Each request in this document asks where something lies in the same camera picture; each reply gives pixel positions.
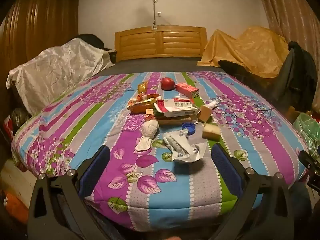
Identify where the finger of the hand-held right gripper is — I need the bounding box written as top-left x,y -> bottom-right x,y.
299,150 -> 320,195

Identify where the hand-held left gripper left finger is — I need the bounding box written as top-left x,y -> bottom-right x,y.
27,144 -> 112,240

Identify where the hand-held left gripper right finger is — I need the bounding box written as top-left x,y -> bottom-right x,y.
207,144 -> 293,240

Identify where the green trash bin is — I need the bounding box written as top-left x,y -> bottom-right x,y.
292,112 -> 320,158

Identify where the white medicine box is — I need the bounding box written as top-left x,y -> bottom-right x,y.
154,99 -> 200,118

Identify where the crumpled white paper wrapper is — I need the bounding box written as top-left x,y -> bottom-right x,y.
171,142 -> 208,163

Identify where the yellow sponge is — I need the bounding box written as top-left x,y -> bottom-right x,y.
202,123 -> 222,140

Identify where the white cloth scrap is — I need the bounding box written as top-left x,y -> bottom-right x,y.
135,136 -> 153,152

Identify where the blue bottle cap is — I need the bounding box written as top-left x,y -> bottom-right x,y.
182,122 -> 197,136

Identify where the floral striped blanket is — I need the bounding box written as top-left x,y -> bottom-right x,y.
11,71 -> 309,230

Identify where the crumpled white tube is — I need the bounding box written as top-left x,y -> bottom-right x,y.
162,129 -> 190,153

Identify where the tan cube box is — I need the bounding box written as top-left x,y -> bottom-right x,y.
199,104 -> 213,123

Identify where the white fluffy ball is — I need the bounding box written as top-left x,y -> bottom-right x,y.
141,119 -> 160,138

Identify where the flat brown cardboard box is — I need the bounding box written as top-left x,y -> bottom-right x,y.
157,115 -> 198,126

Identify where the orange snack wrapper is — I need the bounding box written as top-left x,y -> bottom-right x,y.
128,98 -> 160,113

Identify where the pink carton box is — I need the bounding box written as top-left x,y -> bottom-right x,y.
175,82 -> 199,98

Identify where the dark jacket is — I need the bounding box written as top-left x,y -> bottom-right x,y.
271,41 -> 318,110

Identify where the orange plastic bag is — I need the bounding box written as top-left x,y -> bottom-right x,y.
4,190 -> 29,224

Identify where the red plastic bag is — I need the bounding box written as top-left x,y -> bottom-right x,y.
2,116 -> 15,143

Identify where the red apple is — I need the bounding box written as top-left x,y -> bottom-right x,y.
160,77 -> 176,91

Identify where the white satin cloth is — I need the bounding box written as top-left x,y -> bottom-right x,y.
6,38 -> 115,115

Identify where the golden cloth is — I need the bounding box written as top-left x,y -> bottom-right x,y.
200,26 -> 290,78

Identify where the dark cloth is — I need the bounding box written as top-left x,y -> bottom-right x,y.
77,34 -> 105,49

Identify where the wooden headboard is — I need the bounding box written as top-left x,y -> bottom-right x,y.
114,26 -> 208,62

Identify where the brown wooden wardrobe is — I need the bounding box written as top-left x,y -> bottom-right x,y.
0,0 -> 80,65

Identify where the beige patterned curtain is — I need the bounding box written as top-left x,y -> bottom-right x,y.
257,0 -> 320,53

